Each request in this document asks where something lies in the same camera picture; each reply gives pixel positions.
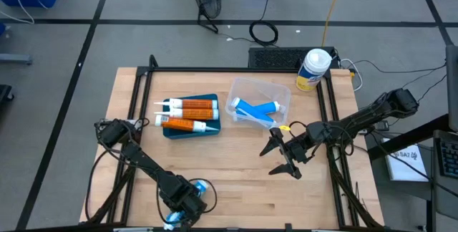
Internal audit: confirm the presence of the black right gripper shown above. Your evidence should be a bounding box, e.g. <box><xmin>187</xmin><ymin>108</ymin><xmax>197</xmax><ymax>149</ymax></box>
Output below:
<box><xmin>259</xmin><ymin>127</ymin><xmax>316</xmax><ymax>180</ymax></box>

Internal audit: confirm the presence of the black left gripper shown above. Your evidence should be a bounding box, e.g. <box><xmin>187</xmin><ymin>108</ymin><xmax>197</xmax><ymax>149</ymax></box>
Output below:
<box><xmin>157</xmin><ymin>174</ymin><xmax>208</xmax><ymax>226</ymax></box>

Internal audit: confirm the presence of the blue silicone tube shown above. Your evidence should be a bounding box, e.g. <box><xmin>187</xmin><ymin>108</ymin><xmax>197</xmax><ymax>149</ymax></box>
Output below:
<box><xmin>230</xmin><ymin>97</ymin><xmax>277</xmax><ymax>125</ymax></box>
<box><xmin>163</xmin><ymin>179</ymin><xmax>210</xmax><ymax>231</ymax></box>
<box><xmin>232</xmin><ymin>101</ymin><xmax>287</xmax><ymax>122</ymax></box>

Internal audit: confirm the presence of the orange sealant tube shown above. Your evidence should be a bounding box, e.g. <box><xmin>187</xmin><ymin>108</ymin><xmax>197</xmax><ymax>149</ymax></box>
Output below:
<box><xmin>153</xmin><ymin>97</ymin><xmax>218</xmax><ymax>110</ymax></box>
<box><xmin>154</xmin><ymin>107</ymin><xmax>220</xmax><ymax>121</ymax></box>
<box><xmin>154</xmin><ymin>114</ymin><xmax>220</xmax><ymax>134</ymax></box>

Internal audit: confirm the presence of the Lysol wipes canister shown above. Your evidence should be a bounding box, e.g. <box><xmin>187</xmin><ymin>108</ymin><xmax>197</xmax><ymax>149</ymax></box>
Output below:
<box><xmin>295</xmin><ymin>48</ymin><xmax>333</xmax><ymax>92</ymax></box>

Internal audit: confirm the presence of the teal plastic tray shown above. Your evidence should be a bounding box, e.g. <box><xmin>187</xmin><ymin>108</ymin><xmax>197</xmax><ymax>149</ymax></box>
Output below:
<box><xmin>161</xmin><ymin>93</ymin><xmax>222</xmax><ymax>140</ymax></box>

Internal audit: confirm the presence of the clear plastic container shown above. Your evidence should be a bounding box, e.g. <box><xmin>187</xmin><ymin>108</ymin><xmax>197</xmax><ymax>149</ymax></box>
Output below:
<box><xmin>224</xmin><ymin>77</ymin><xmax>293</xmax><ymax>130</ymax></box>

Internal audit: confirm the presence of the black keyboard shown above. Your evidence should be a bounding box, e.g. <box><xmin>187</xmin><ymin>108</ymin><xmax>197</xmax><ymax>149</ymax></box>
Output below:
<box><xmin>248</xmin><ymin>47</ymin><xmax>340</xmax><ymax>69</ymax></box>

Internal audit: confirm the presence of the white paper sheet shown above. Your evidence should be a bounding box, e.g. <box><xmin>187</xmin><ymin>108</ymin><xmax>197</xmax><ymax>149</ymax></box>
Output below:
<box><xmin>381</xmin><ymin>137</ymin><xmax>429</xmax><ymax>182</ymax></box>

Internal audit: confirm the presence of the black diagonal bar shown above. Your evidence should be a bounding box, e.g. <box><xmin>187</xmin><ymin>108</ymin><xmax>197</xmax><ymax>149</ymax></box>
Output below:
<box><xmin>368</xmin><ymin>113</ymin><xmax>450</xmax><ymax>161</ymax></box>

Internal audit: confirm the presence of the grey keyboard device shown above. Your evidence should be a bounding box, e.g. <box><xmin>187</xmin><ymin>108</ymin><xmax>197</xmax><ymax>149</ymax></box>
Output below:
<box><xmin>431</xmin><ymin>128</ymin><xmax>458</xmax><ymax>222</ymax></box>

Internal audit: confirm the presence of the grey monitor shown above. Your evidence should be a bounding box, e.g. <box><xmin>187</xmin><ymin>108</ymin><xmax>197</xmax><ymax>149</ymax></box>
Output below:
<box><xmin>445</xmin><ymin>44</ymin><xmax>458</xmax><ymax>132</ymax></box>

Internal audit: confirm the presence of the black object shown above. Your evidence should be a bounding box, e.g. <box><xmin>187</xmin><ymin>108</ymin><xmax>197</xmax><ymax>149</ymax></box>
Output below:
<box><xmin>0</xmin><ymin>84</ymin><xmax>14</xmax><ymax>118</ymax></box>

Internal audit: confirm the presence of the grey table foot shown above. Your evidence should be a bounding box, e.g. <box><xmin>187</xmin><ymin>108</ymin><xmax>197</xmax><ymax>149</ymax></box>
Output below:
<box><xmin>0</xmin><ymin>53</ymin><xmax>34</xmax><ymax>66</ymax></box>

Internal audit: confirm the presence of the black aluminium table frame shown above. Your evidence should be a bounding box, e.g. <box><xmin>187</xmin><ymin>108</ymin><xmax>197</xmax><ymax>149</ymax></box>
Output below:
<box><xmin>85</xmin><ymin>54</ymin><xmax>386</xmax><ymax>230</ymax></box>

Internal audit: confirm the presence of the white cable loop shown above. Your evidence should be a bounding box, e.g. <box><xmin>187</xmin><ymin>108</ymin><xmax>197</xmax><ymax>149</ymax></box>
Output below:
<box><xmin>339</xmin><ymin>58</ymin><xmax>364</xmax><ymax>92</ymax></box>

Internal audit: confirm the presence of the coiled black cable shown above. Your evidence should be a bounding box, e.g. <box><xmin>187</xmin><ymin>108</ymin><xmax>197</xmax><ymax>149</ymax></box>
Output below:
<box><xmin>248</xmin><ymin>0</ymin><xmax>279</xmax><ymax>47</ymax></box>

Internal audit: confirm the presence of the yellow cable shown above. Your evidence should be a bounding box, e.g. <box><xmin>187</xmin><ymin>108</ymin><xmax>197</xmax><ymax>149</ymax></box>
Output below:
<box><xmin>321</xmin><ymin>0</ymin><xmax>349</xmax><ymax>47</ymax></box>

